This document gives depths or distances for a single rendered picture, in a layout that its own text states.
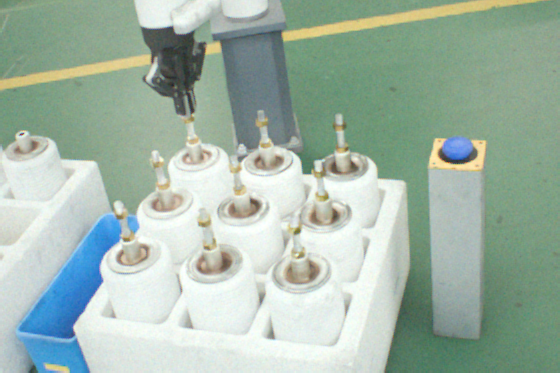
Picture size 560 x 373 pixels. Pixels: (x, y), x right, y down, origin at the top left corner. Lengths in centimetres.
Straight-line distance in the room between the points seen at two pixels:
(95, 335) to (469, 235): 53
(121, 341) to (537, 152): 93
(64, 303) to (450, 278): 61
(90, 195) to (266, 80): 43
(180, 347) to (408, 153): 77
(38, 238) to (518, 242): 81
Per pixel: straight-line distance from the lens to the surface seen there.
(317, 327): 101
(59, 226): 138
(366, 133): 174
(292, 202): 122
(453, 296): 121
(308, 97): 191
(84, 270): 139
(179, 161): 126
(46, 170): 140
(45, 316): 132
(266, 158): 121
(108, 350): 114
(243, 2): 157
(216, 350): 105
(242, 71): 161
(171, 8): 112
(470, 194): 108
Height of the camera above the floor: 91
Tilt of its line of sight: 33 degrees down
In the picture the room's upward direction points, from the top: 9 degrees counter-clockwise
